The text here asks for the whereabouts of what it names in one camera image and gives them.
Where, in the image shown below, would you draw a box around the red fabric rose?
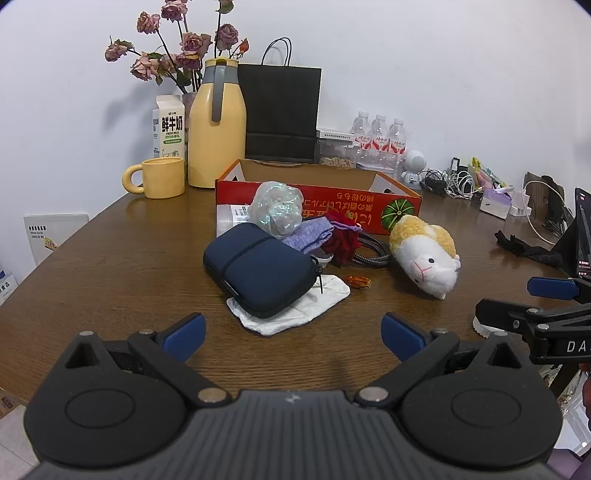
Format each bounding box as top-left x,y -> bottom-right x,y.
321,210 -> 363,268

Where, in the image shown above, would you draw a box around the yellow mug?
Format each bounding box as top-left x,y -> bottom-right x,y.
122,157 -> 186,199

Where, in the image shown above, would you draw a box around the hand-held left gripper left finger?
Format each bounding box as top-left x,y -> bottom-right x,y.
65,312 -> 232,408

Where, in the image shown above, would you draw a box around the yellow thermos jug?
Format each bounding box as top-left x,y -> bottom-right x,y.
188,58 -> 247,189

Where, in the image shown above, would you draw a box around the black glove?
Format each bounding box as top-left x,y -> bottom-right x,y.
495,231 -> 568,271

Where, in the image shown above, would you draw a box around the water bottle red label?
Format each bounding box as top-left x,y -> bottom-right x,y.
353,111 -> 373,162
387,117 -> 407,169
369,114 -> 389,164

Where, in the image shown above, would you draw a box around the navy zip case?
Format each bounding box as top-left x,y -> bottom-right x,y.
203,224 -> 324,319

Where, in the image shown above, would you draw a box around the black paper bag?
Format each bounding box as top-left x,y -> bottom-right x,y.
237,38 -> 322,163

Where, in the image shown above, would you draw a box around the white plastic bottle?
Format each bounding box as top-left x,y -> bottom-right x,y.
216,203 -> 252,237

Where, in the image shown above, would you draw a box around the dried rose bouquet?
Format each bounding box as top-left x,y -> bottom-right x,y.
105,0 -> 250,88

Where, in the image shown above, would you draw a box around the purple knitted pouch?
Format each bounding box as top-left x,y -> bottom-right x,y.
281,217 -> 333,254

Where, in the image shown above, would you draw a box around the white milk carton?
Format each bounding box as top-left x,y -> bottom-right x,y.
152,95 -> 187,162

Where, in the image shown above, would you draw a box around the white ribbed plastic piece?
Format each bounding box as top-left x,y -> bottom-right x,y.
473,316 -> 498,341

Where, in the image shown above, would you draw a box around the white robot speaker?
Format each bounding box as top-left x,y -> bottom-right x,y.
399,148 -> 428,190

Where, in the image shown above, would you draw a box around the white cloth pouch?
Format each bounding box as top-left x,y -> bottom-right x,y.
226,274 -> 352,336

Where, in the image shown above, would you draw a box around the red cardboard box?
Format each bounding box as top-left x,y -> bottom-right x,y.
215,159 -> 423,237

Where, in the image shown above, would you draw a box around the white charging dock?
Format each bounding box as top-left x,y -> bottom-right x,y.
508,189 -> 533,217

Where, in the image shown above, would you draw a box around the braided charging cable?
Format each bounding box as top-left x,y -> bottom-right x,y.
351,231 -> 393,268

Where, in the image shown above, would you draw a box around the colourful snack packets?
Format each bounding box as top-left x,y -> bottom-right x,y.
468,157 -> 507,190

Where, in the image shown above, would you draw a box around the clear container of nuts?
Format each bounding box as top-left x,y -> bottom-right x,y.
318,138 -> 358,169

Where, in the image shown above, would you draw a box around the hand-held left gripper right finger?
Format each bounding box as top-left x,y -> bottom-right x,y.
355,312 -> 527,408

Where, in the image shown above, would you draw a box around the phone on black stand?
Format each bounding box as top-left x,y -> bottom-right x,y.
551,187 -> 591,278

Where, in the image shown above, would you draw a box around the tangle of charger cables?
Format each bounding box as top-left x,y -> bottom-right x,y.
420,168 -> 477,200

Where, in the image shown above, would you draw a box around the purple tissue box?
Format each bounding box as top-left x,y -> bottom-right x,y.
479,187 -> 514,219

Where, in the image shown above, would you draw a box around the iridescent plastic bag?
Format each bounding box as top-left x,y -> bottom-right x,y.
248,181 -> 304,240

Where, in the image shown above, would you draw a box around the yellow white plush hamster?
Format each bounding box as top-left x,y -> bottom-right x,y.
389,215 -> 461,301

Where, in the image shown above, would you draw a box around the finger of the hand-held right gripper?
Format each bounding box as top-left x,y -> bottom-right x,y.
475,299 -> 591,342
527,277 -> 591,304

